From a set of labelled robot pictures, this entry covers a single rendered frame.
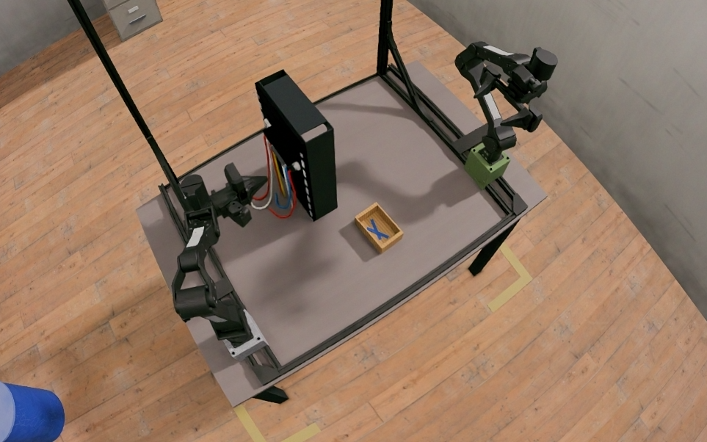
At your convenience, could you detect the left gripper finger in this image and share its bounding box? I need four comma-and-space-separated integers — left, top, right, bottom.
500, 107, 533, 131
474, 71, 495, 99

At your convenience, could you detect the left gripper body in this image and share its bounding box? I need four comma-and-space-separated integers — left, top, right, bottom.
479, 65, 543, 133

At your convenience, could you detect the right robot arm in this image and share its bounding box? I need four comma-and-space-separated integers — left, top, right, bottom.
172, 174, 254, 349

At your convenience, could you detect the black rack frame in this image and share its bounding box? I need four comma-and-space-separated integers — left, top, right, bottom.
258, 69, 338, 220

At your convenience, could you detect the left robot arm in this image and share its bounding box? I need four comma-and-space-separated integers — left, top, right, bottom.
454, 41, 558, 166

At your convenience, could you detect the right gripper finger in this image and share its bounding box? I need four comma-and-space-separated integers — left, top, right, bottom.
244, 180, 268, 206
241, 176, 268, 197

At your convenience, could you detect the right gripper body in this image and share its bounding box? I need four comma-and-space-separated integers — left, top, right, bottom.
209, 162, 248, 217

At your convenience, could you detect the tan open box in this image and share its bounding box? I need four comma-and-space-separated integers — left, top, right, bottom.
355, 203, 403, 254

